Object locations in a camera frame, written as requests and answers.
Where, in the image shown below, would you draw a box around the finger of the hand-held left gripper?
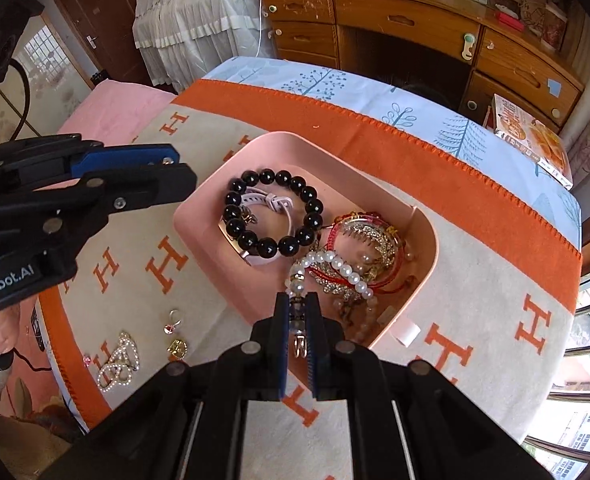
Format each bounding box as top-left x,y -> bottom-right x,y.
0,162 -> 198,267
0,133 -> 182,187

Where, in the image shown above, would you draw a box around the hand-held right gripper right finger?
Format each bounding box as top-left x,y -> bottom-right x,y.
306,291 -> 550,480

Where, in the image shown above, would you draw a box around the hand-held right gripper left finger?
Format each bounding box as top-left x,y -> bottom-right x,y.
40,292 -> 290,480

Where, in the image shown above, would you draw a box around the white pearl bracelet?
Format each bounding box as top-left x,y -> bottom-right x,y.
286,249 -> 380,361

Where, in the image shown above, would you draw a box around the black bead bracelet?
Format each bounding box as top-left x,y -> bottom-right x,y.
222,170 -> 324,256

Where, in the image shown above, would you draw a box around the red string bracelets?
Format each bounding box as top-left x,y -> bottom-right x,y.
307,212 -> 416,293

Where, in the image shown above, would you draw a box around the silver rhinestone hair comb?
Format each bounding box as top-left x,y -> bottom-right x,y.
320,217 -> 410,311

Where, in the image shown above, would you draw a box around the pink band smart watch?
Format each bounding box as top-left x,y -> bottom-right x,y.
217,187 -> 298,266

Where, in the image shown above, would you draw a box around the pink storage box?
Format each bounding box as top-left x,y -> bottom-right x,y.
172,131 -> 440,361

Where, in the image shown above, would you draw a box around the pink blanket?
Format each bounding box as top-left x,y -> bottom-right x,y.
57,81 -> 178,151

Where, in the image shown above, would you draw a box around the brown wooden door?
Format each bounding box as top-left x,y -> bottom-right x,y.
50,0 -> 148,86

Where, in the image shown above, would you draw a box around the white lace cover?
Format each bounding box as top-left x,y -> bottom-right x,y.
134,0 -> 296,86

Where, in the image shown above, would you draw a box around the orange and beige blanket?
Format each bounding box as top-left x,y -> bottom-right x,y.
40,79 -> 583,441

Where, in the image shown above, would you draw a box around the orange snack box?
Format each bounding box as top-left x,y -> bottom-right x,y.
485,94 -> 574,191

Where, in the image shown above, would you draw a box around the wooden desk with drawers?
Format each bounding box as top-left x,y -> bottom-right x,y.
260,0 -> 586,133

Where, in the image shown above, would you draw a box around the red box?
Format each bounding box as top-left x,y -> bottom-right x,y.
495,10 -> 523,31

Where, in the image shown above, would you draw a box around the black cable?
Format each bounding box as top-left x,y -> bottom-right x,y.
5,57 -> 30,138

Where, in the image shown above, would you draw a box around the white pearl necklace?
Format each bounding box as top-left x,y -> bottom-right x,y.
96,330 -> 140,392

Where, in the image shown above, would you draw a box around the white charger cable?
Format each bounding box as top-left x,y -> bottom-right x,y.
255,0 -> 286,58

